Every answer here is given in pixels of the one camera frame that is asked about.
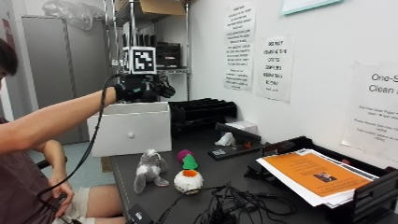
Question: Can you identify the black equipment on shelf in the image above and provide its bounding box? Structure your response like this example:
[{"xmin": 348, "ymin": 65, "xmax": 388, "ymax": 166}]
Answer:
[{"xmin": 154, "ymin": 41, "xmax": 182, "ymax": 70}]

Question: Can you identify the black file organizer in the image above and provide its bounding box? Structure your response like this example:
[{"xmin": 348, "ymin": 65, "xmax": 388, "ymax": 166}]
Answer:
[{"xmin": 167, "ymin": 97, "xmax": 238, "ymax": 138}]

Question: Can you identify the white marker cube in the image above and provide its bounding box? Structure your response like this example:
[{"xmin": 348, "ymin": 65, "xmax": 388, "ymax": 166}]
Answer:
[{"xmin": 122, "ymin": 46, "xmax": 158, "ymax": 76}]

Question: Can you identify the the person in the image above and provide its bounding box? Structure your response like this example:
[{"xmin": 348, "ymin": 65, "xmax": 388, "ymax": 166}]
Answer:
[{"xmin": 0, "ymin": 37, "xmax": 127, "ymax": 224}]

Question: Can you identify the black chair armrest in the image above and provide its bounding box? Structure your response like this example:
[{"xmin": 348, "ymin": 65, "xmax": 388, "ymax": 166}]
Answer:
[{"xmin": 34, "ymin": 156, "xmax": 67, "ymax": 171}]

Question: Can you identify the white drawer box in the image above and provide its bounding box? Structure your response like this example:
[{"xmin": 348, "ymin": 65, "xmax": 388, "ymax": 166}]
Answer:
[{"xmin": 85, "ymin": 102, "xmax": 173, "ymax": 159}]

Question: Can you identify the metal shelf rack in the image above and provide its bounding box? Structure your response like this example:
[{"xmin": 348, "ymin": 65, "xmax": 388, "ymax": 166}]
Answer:
[{"xmin": 102, "ymin": 0, "xmax": 193, "ymax": 101}]

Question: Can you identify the small black device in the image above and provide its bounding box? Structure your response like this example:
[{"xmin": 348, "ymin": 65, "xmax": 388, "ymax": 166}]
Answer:
[{"xmin": 123, "ymin": 203, "xmax": 155, "ymax": 224}]

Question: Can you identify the pink ball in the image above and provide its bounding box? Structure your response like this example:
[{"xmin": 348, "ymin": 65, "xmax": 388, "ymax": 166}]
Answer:
[{"xmin": 177, "ymin": 148, "xmax": 195, "ymax": 162}]

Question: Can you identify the white crumpled paper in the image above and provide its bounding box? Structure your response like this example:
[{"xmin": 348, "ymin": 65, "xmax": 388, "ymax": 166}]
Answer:
[{"xmin": 214, "ymin": 132, "xmax": 236, "ymax": 147}]

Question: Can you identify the white small box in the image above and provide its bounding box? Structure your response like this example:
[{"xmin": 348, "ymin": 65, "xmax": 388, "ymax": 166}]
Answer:
[{"xmin": 224, "ymin": 119, "xmax": 260, "ymax": 136}]

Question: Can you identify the grey plush bunny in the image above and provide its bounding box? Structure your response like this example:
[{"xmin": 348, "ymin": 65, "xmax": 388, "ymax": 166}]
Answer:
[{"xmin": 131, "ymin": 147, "xmax": 170, "ymax": 195}]

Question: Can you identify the flat black device with label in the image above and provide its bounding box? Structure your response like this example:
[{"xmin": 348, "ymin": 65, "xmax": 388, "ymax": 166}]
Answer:
[{"xmin": 206, "ymin": 143, "xmax": 264, "ymax": 162}]

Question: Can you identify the cardboard box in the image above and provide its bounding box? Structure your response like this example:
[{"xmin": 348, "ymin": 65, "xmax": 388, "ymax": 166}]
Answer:
[{"xmin": 114, "ymin": 0, "xmax": 186, "ymax": 21}]

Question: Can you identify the grey metal cabinet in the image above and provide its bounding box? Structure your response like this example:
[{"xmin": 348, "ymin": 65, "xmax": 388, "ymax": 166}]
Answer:
[{"xmin": 21, "ymin": 15, "xmax": 111, "ymax": 146}]

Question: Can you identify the white round plush toy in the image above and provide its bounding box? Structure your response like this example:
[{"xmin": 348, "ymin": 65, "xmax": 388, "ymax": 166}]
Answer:
[{"xmin": 171, "ymin": 154, "xmax": 204, "ymax": 196}]

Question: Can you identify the clear plastic bag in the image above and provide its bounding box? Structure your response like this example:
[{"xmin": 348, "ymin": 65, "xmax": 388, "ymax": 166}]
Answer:
[{"xmin": 41, "ymin": 0, "xmax": 105, "ymax": 32}]

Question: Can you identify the paper stack with orange sheet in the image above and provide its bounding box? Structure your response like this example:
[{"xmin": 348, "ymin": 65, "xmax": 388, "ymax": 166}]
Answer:
[{"xmin": 255, "ymin": 147, "xmax": 380, "ymax": 209}]

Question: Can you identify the black paper tray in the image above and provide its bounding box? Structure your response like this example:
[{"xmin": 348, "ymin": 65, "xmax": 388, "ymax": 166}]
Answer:
[{"xmin": 242, "ymin": 135, "xmax": 398, "ymax": 224}]

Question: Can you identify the black glove cable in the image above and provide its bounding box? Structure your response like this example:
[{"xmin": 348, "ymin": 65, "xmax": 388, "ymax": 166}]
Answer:
[{"xmin": 35, "ymin": 73, "xmax": 125, "ymax": 224}]

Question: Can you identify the tall printed wall sheet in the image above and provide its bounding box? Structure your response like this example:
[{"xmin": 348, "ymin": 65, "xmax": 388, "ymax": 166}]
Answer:
[{"xmin": 222, "ymin": 2, "xmax": 256, "ymax": 92}]

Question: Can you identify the short printed wall sheet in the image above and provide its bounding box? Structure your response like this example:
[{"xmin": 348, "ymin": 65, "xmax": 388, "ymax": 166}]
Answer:
[{"xmin": 255, "ymin": 35, "xmax": 295, "ymax": 104}]

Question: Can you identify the tangle of black cables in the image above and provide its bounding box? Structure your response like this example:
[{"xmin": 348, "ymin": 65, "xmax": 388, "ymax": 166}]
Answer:
[{"xmin": 154, "ymin": 182, "xmax": 298, "ymax": 224}]

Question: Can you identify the green edged wall board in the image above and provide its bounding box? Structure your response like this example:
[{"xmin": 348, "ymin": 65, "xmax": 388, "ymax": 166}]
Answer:
[{"xmin": 280, "ymin": 0, "xmax": 344, "ymax": 16}]

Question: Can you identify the large printed wall sheet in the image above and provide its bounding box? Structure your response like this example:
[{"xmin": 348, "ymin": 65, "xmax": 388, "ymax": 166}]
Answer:
[{"xmin": 340, "ymin": 61, "xmax": 398, "ymax": 163}]

